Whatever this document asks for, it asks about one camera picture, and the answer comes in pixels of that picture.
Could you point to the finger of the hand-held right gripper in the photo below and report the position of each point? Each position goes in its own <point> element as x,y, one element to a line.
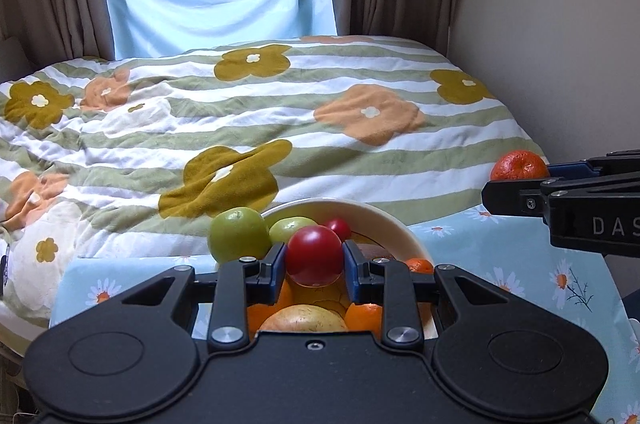
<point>570,170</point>
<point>515,199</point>

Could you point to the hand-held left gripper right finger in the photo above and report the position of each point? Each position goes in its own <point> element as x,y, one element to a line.
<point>352,275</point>

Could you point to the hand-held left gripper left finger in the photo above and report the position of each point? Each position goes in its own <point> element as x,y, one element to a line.
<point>277,275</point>

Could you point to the reddish mandarin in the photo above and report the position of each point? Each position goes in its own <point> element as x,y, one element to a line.
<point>517,166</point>

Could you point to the large orange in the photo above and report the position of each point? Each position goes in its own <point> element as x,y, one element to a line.
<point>262,309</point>

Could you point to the red tomato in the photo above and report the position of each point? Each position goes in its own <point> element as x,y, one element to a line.
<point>314,261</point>
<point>340,228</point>

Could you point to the yellow apple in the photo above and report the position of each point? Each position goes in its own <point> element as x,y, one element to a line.
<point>302,320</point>

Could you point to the green apple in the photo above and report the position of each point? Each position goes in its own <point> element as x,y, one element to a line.
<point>239,236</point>
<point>292,229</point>

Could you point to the cream bowl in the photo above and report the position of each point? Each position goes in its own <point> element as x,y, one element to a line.
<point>385,221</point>

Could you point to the small orange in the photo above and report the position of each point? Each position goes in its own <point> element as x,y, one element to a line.
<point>419,265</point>

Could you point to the brown kiwi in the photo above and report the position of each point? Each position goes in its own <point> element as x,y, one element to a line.
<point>372,250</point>

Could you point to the light blue daisy cloth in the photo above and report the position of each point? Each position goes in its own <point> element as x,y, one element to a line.
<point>500,264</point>

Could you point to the striped floral blanket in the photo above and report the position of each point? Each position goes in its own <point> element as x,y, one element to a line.
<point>300,123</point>

